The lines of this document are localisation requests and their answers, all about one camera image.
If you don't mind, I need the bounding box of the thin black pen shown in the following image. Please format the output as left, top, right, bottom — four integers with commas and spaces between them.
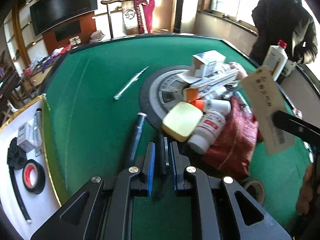
158, 129, 167, 176

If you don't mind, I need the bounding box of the white pill bottle red label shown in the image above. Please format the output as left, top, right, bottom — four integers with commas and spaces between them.
187, 111, 226, 155

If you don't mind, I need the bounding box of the dark blue pen pink cap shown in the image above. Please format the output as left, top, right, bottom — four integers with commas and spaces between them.
125, 112, 147, 167

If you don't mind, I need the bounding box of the red fabric pouch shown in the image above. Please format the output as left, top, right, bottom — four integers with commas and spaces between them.
202, 96, 259, 181

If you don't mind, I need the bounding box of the white paper card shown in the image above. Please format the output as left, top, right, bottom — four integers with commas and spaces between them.
241, 66, 295, 155

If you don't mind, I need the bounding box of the white bottle orange cap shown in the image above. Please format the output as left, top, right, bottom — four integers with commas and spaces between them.
191, 99, 231, 116

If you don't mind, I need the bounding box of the operator hand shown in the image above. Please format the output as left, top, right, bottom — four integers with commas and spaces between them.
296, 164, 313, 215

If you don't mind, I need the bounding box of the yellow soap box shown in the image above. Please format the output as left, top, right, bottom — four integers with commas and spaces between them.
162, 102, 203, 142

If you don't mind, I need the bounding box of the tape roll on table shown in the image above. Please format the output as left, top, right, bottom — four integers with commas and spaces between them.
243, 180, 266, 205

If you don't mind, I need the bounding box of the round grey table centre console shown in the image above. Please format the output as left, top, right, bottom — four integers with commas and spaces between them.
139, 65, 188, 129

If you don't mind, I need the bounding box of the large white bottle red cap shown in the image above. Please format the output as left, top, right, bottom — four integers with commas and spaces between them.
263, 40, 288, 81

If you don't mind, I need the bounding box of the long white medicine box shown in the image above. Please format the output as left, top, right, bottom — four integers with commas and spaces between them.
183, 69, 239, 102

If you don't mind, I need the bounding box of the clear glass tube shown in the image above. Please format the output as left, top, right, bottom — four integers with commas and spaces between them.
113, 66, 149, 100

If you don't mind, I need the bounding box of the white open carton box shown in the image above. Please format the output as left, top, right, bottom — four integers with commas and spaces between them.
192, 50, 226, 78

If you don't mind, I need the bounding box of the gold-edged white tray box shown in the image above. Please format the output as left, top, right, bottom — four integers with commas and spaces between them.
1, 95, 61, 239

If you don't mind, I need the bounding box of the black tape roll red core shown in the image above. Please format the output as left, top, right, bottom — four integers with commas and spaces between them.
22, 159, 46, 194

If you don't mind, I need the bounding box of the person in black jacket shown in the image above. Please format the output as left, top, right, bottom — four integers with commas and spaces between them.
249, 0, 318, 65

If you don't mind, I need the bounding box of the silver tube in tray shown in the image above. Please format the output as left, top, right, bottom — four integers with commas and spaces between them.
33, 108, 42, 148

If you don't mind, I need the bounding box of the small white box in tray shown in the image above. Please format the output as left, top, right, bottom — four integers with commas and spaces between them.
17, 122, 35, 153

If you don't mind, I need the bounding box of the wooden chair with magenta cloth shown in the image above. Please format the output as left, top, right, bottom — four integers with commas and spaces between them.
100, 0, 155, 38

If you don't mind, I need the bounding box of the black cable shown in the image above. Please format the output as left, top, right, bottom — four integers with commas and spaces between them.
6, 137, 33, 224

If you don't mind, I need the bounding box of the black wall television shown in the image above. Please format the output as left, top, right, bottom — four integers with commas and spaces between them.
30, 0, 98, 35

